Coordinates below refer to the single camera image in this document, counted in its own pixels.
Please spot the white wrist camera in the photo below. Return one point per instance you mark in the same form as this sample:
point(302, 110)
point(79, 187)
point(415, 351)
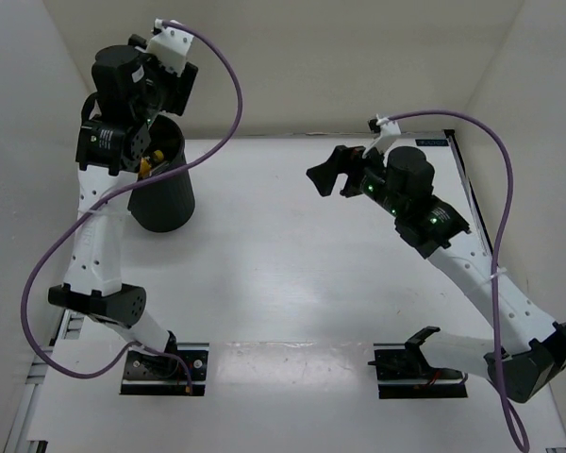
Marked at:
point(170, 46)
point(386, 133)

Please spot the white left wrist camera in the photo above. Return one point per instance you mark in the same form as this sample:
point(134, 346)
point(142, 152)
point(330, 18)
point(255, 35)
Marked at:
point(170, 46)

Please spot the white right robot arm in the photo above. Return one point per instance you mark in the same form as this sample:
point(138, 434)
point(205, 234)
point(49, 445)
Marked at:
point(533, 343)

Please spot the clear bottle blue label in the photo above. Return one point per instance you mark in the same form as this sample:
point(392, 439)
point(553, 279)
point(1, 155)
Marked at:
point(152, 101)

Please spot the aluminium frame rail left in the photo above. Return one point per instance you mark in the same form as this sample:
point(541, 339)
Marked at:
point(34, 219)

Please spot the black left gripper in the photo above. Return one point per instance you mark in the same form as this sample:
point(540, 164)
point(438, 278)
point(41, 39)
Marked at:
point(179, 88)

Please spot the aluminium frame rail right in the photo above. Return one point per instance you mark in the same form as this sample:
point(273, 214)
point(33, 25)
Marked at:
point(534, 268)

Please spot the clear bottle yellow cap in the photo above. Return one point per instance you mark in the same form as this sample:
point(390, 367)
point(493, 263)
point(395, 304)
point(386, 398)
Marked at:
point(152, 163)

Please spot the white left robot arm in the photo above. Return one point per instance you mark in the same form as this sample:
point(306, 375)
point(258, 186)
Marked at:
point(125, 137)

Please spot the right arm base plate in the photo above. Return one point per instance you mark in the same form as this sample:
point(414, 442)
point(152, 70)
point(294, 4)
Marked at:
point(400, 378)

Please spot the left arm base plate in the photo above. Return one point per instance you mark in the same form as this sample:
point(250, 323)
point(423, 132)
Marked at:
point(152, 375)

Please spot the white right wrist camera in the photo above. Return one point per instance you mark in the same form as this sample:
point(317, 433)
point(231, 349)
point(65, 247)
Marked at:
point(386, 133)

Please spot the black plastic bin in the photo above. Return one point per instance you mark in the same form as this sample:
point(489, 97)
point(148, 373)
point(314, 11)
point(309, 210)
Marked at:
point(169, 204)

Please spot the aluminium frame rail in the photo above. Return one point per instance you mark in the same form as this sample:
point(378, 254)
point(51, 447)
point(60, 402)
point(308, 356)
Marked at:
point(534, 268)
point(34, 219)

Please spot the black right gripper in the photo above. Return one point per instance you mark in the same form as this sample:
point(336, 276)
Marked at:
point(343, 160)

